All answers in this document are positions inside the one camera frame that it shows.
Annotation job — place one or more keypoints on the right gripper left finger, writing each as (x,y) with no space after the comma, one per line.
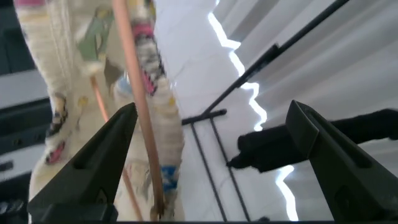
(87,183)

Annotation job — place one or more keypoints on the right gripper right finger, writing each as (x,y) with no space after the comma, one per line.
(367,193)

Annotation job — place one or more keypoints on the black garment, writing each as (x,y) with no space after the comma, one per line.
(267,149)

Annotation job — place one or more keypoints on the cream printed garment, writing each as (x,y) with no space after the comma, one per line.
(62,62)

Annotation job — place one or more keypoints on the pink clothes hanger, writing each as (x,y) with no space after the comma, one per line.
(133,68)

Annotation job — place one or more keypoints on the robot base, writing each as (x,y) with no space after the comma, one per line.
(18,124)

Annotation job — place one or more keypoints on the black clothes rack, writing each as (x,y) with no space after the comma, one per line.
(264,60)

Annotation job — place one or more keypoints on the white curtain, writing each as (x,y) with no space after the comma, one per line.
(342,62)

